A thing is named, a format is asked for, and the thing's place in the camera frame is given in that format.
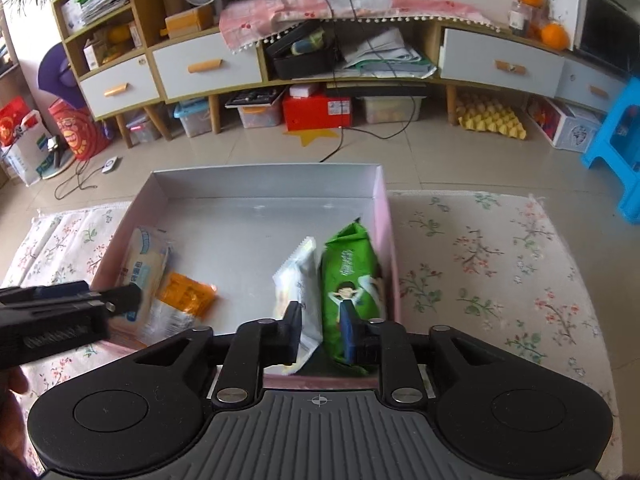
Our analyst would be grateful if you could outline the white blue snack packet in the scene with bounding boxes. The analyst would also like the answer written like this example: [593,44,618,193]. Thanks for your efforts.
[116,227,171,333]

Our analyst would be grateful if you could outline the wooden TV cabinet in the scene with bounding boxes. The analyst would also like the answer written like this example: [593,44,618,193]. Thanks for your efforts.
[150,15,631,136]

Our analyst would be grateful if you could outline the white printed box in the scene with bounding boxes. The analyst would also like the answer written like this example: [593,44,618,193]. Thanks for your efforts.
[525,95,606,153]

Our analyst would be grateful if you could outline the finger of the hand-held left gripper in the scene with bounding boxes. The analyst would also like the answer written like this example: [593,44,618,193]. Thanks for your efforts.
[89,284,142,317]

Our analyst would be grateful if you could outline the white drawer orange handle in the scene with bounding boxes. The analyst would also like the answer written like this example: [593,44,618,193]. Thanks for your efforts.
[442,27,566,98]
[557,57,626,113]
[80,55,161,121]
[152,35,263,101]

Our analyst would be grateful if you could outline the red box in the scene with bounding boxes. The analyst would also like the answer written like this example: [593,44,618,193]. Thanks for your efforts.
[281,92,353,133]

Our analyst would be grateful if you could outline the black tray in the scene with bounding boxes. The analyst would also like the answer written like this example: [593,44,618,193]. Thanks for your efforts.
[225,87,288,108]

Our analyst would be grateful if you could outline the green snack packet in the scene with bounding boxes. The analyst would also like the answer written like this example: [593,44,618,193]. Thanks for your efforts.
[320,217,387,376]

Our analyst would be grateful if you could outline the blue lid storage box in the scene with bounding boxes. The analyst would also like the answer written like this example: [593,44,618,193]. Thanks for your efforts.
[172,99,213,138]

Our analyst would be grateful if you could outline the glass jar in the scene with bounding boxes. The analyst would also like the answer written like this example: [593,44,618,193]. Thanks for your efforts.
[509,2,533,36]

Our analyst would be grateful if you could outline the black case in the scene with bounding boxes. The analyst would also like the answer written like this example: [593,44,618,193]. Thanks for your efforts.
[264,20,343,81]

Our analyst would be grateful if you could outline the orange cardboard box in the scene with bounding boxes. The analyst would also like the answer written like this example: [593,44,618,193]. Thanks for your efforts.
[164,5,215,38]

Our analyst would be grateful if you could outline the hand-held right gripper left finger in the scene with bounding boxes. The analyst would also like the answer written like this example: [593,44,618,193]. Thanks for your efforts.
[132,301,304,408]

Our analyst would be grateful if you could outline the orange clear snack packet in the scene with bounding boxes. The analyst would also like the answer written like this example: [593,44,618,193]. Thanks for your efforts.
[142,272,218,346]

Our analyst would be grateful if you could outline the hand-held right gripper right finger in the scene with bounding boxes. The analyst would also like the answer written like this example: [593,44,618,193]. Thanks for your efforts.
[339,301,501,406]

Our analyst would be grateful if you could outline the person's left hand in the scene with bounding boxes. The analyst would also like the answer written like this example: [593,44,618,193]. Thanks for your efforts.
[0,366,30,403]

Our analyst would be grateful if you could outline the wooden open rack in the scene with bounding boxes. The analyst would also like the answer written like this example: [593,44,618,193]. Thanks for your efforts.
[0,10,21,81]

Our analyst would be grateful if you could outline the stacked documents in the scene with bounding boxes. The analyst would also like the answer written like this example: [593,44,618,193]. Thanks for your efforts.
[62,0,132,28]

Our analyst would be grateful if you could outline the purple round object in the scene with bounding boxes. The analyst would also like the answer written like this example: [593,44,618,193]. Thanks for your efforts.
[37,42,83,108]

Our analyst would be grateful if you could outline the white shopping bag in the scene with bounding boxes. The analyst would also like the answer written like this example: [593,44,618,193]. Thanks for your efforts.
[0,110,56,186]

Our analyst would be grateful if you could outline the red gift bag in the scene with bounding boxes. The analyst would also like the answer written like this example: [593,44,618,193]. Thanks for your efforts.
[0,96,31,148]

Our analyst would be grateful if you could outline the pink cardboard box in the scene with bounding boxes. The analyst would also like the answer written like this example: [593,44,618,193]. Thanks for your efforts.
[89,162,403,392]

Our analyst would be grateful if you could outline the floral mat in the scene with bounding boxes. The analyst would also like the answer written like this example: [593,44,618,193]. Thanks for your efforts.
[0,191,626,480]

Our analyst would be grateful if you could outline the yellow star floor sticker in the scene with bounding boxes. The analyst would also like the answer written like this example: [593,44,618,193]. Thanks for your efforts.
[285,127,337,148]

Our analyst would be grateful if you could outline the microwave oven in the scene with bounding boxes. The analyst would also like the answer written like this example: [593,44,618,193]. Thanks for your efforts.
[542,0,640,78]

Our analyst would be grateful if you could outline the pink cherry cloth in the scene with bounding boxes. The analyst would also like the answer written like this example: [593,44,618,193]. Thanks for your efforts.
[219,0,493,56]

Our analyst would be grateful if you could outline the wooden shelf unit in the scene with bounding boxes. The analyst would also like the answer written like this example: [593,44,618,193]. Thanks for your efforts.
[50,0,173,148]

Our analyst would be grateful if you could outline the black stand white base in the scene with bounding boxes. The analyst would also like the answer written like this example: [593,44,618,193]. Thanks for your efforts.
[40,135,76,181]

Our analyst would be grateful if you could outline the stack of papers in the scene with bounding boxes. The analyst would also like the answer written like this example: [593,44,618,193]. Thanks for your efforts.
[342,27,438,81]

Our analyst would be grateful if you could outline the yellow egg tray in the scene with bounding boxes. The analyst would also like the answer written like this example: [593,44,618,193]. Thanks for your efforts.
[457,97,528,140]

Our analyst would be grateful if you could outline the blue plastic stool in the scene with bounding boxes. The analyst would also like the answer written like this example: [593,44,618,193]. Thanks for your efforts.
[580,77,640,223]

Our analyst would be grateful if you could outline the black cable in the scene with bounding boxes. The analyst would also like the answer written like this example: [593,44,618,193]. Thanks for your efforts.
[317,0,426,163]

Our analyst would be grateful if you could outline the red printed bag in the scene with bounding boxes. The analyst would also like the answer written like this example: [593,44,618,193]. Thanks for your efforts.
[47,99,111,161]

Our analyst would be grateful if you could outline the clear storage box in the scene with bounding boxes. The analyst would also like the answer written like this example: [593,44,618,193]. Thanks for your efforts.
[357,92,423,125]
[235,102,283,130]
[125,110,161,146]

